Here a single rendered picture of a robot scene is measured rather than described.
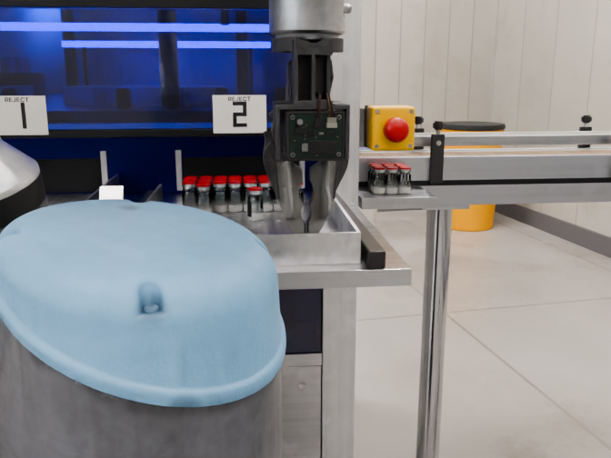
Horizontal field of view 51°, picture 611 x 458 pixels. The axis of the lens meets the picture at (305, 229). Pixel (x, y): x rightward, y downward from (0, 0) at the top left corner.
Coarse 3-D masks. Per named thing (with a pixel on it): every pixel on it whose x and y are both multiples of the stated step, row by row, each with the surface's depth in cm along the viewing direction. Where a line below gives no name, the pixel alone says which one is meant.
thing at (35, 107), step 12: (0, 96) 98; (12, 96) 98; (24, 96) 99; (36, 96) 99; (0, 108) 99; (12, 108) 99; (36, 108) 99; (0, 120) 99; (12, 120) 99; (36, 120) 100; (0, 132) 99; (12, 132) 100; (24, 132) 100; (36, 132) 100
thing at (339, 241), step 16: (160, 192) 99; (304, 208) 98; (336, 208) 86; (256, 224) 88; (272, 224) 88; (336, 224) 86; (352, 224) 73; (272, 240) 69; (288, 240) 69; (304, 240) 69; (320, 240) 70; (336, 240) 70; (352, 240) 70; (272, 256) 70; (288, 256) 70; (304, 256) 70; (320, 256) 70; (336, 256) 70; (352, 256) 70
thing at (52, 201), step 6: (108, 180) 104; (114, 180) 106; (96, 192) 94; (48, 198) 106; (54, 198) 106; (60, 198) 106; (66, 198) 106; (72, 198) 106; (78, 198) 106; (84, 198) 106; (90, 198) 90; (96, 198) 94; (54, 204) 101
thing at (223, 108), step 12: (216, 96) 101; (228, 96) 102; (240, 96) 102; (252, 96) 102; (264, 96) 102; (216, 108) 102; (228, 108) 102; (240, 108) 102; (252, 108) 102; (264, 108) 103; (216, 120) 102; (228, 120) 102; (240, 120) 103; (252, 120) 103; (264, 120) 103; (216, 132) 103; (228, 132) 103; (240, 132) 103; (252, 132) 103
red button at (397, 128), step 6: (390, 120) 102; (396, 120) 102; (402, 120) 102; (384, 126) 103; (390, 126) 102; (396, 126) 102; (402, 126) 102; (408, 126) 103; (384, 132) 103; (390, 132) 102; (396, 132) 102; (402, 132) 102; (408, 132) 103; (390, 138) 103; (396, 138) 102; (402, 138) 103
